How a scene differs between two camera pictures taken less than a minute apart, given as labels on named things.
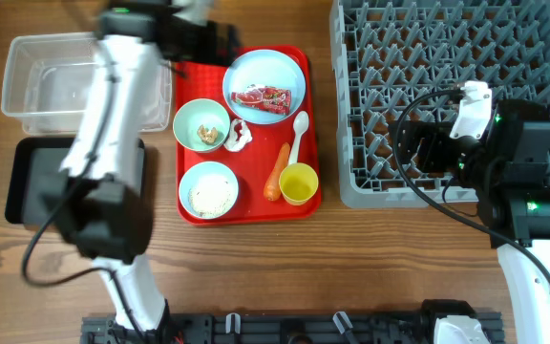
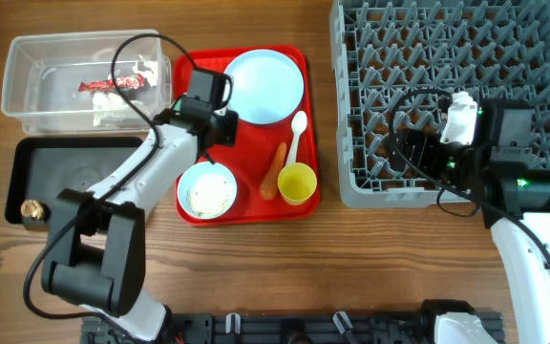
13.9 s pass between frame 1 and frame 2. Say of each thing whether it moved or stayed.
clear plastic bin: stayed
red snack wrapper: moved
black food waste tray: stayed
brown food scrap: moved
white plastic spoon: stayed
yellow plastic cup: stayed
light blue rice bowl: stayed
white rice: stayed
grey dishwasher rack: stayed
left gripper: moved
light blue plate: stayed
